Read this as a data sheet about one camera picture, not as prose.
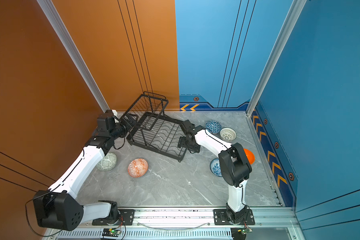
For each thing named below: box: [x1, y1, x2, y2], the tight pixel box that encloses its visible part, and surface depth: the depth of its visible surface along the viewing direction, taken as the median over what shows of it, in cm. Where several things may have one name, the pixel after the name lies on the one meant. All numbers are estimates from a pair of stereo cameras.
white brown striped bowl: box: [219, 127, 237, 142], surface depth 105 cm
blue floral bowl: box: [210, 158, 223, 177], surface depth 91 cm
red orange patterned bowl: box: [127, 158, 148, 178], surface depth 90 cm
